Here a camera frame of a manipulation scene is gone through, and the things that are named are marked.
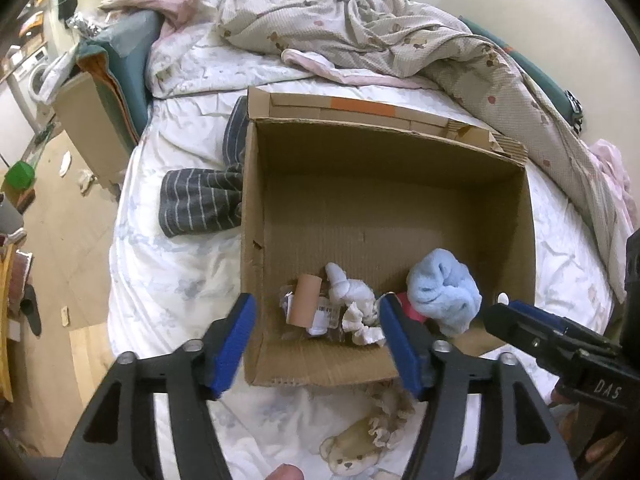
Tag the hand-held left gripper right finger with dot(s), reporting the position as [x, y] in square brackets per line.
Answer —
[402, 345]

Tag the person's right hand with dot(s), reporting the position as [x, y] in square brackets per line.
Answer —
[602, 452]

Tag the grey striped garment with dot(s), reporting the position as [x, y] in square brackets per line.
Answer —
[200, 200]

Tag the white face mask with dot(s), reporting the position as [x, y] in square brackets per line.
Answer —
[65, 164]

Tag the yellow wooden chair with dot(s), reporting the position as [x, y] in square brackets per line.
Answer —
[7, 320]

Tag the white floral pillow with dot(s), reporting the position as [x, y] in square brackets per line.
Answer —
[210, 60]

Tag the crumpled tissue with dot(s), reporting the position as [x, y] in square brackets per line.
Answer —
[85, 181]

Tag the white bear print bed sheet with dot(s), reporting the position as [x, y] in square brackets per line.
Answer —
[175, 270]

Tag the pink soft ball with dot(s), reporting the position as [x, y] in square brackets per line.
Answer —
[412, 310]

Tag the long teal cushion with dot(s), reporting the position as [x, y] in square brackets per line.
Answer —
[530, 67]

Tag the black hanging garment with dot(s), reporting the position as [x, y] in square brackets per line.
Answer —
[68, 2]

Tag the brown cardboard tube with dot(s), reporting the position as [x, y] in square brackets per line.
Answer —
[305, 302]

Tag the white socks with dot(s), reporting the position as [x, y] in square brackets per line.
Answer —
[350, 295]

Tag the pink garment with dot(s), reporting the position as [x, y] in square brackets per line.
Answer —
[612, 170]

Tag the white washing machine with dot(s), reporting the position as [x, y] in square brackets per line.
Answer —
[32, 77]

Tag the small paper scrap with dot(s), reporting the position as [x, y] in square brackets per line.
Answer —
[65, 316]

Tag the beige bear print quilt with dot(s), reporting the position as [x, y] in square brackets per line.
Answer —
[400, 30]

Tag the black slipper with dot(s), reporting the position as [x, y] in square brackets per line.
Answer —
[32, 312]

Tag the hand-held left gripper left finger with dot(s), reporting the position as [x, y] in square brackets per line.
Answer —
[232, 345]

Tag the pink blanket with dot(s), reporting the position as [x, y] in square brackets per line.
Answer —
[150, 2]

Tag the light blue plush toy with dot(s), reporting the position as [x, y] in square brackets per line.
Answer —
[445, 290]

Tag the person's left hand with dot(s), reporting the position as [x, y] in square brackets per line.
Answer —
[287, 473]

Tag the white plastic bag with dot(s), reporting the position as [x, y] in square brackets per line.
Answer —
[55, 72]

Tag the teal cushion with orange edge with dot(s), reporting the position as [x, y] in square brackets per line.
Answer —
[127, 65]

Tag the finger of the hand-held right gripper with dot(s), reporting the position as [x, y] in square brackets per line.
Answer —
[525, 340]
[550, 321]

